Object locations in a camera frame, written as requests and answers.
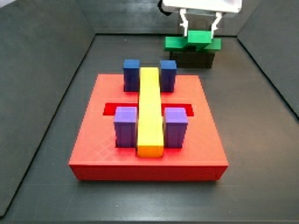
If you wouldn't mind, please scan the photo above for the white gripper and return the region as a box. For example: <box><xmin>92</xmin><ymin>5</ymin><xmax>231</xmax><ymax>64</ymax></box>
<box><xmin>163</xmin><ymin>0</ymin><xmax>241</xmax><ymax>39</ymax></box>

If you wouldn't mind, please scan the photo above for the green U-shaped object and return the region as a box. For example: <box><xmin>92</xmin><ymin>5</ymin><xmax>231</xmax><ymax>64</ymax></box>
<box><xmin>163</xmin><ymin>31</ymin><xmax>221</xmax><ymax>53</ymax></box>

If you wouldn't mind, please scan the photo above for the black fixture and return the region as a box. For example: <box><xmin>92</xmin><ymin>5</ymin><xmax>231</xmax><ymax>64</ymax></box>
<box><xmin>169</xmin><ymin>52</ymin><xmax>215</xmax><ymax>69</ymax></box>

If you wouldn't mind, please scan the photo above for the red base board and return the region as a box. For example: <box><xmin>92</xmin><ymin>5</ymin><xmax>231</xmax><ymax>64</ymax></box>
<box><xmin>69</xmin><ymin>74</ymin><xmax>229</xmax><ymax>181</ymax></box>

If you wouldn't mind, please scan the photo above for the dark blue right block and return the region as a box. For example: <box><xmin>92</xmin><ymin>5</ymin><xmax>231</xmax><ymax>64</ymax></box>
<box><xmin>160</xmin><ymin>60</ymin><xmax>177</xmax><ymax>93</ymax></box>

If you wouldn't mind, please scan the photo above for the dark blue block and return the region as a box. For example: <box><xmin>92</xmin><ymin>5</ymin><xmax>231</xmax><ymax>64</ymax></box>
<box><xmin>160</xmin><ymin>60</ymin><xmax>177</xmax><ymax>93</ymax></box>
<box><xmin>123</xmin><ymin>59</ymin><xmax>140</xmax><ymax>92</ymax></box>

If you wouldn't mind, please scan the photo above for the dark blue left block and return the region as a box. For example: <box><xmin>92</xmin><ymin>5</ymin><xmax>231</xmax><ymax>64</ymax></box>
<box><xmin>123</xmin><ymin>59</ymin><xmax>140</xmax><ymax>92</ymax></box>

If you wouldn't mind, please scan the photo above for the purple right block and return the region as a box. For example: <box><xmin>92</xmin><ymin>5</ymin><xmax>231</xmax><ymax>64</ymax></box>
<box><xmin>163</xmin><ymin>108</ymin><xmax>188</xmax><ymax>148</ymax></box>

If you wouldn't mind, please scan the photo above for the purple block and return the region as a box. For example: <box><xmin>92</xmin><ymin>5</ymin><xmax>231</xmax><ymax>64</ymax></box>
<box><xmin>113</xmin><ymin>107</ymin><xmax>136</xmax><ymax>148</ymax></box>
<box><xmin>163</xmin><ymin>108</ymin><xmax>188</xmax><ymax>148</ymax></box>

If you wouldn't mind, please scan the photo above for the purple left block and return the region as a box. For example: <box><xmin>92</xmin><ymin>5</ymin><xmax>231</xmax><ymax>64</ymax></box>
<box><xmin>113</xmin><ymin>107</ymin><xmax>136</xmax><ymax>148</ymax></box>

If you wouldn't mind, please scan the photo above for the yellow long bar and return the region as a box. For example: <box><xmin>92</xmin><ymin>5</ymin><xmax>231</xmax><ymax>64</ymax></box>
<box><xmin>136</xmin><ymin>67</ymin><xmax>164</xmax><ymax>158</ymax></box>

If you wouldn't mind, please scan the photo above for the black cable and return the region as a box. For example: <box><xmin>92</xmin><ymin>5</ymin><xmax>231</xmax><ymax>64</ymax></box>
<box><xmin>156</xmin><ymin>0</ymin><xmax>173</xmax><ymax>16</ymax></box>

